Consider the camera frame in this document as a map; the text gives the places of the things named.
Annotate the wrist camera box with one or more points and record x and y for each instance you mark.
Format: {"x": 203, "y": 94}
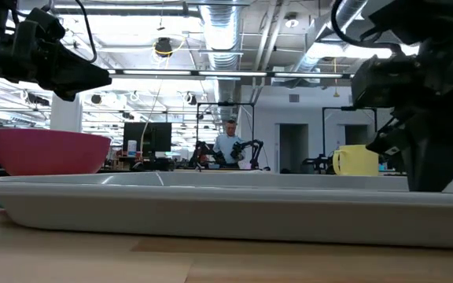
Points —
{"x": 372, "y": 82}
{"x": 45, "y": 23}

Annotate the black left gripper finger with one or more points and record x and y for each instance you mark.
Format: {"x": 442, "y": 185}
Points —
{"x": 77, "y": 80}

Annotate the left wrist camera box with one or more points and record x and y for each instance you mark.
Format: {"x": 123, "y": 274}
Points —
{"x": 45, "y": 23}

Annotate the silver ventilation duct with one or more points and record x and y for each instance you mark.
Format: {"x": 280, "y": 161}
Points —
{"x": 222, "y": 35}
{"x": 328, "y": 43}

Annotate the white pillar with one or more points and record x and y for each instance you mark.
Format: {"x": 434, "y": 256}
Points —
{"x": 66, "y": 114}

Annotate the black background station frame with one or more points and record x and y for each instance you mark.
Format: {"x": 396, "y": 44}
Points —
{"x": 323, "y": 129}
{"x": 197, "y": 118}

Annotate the black ceiling dome camera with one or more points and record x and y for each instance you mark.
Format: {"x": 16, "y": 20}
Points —
{"x": 163, "y": 46}

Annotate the white bottle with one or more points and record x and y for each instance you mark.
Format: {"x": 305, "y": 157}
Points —
{"x": 131, "y": 148}

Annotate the yellow mug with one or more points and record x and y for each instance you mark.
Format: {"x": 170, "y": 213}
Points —
{"x": 356, "y": 161}

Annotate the black monitor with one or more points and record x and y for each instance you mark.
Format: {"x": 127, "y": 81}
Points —
{"x": 155, "y": 135}

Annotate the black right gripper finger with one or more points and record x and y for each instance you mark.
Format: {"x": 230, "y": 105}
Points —
{"x": 431, "y": 157}
{"x": 387, "y": 143}

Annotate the pink ribbed bowl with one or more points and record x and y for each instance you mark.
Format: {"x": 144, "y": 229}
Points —
{"x": 49, "y": 151}

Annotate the black background robot arm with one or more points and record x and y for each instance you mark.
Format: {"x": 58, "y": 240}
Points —
{"x": 250, "y": 147}
{"x": 203, "y": 153}

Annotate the long ceiling light strip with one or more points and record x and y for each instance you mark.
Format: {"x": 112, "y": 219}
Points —
{"x": 230, "y": 73}

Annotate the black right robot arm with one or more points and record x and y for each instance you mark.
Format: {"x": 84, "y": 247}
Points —
{"x": 427, "y": 17}

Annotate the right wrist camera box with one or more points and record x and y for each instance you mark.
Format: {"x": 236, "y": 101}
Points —
{"x": 372, "y": 82}

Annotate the person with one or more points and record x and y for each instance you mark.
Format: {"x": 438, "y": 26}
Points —
{"x": 228, "y": 145}

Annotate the grey plastic tray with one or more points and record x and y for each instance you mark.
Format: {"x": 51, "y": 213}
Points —
{"x": 226, "y": 212}

